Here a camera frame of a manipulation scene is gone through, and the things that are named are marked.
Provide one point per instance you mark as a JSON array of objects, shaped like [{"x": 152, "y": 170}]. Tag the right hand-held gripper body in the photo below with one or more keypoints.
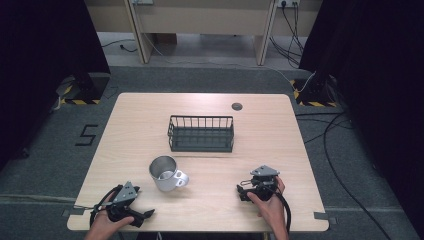
[{"x": 264, "y": 182}]

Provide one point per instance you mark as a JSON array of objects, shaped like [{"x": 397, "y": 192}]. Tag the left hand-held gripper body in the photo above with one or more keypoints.
[{"x": 126, "y": 193}]

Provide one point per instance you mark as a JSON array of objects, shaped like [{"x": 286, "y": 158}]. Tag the person's right hand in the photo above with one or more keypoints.
[{"x": 271, "y": 211}]

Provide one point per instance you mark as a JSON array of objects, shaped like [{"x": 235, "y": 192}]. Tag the person's left hand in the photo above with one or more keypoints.
[{"x": 101, "y": 221}]

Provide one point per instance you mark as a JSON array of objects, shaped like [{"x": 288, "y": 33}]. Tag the grey tape strip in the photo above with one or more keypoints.
[
  {"x": 75, "y": 211},
  {"x": 325, "y": 216}
]

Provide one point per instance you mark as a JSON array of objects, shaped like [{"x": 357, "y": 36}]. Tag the round grey table grommet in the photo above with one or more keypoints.
[{"x": 237, "y": 106}]

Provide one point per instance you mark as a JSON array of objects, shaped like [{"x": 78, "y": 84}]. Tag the black stand base striped tape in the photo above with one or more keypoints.
[
  {"x": 313, "y": 93},
  {"x": 88, "y": 90}
]

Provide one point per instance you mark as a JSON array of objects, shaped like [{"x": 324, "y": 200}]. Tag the black curtain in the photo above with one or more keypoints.
[
  {"x": 43, "y": 66},
  {"x": 376, "y": 83}
]

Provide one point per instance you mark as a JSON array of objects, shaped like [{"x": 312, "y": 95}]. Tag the beige desk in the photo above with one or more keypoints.
[{"x": 200, "y": 20}]

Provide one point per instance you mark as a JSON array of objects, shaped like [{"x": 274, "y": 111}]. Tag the white power strip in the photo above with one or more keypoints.
[
  {"x": 288, "y": 2},
  {"x": 142, "y": 1}
]

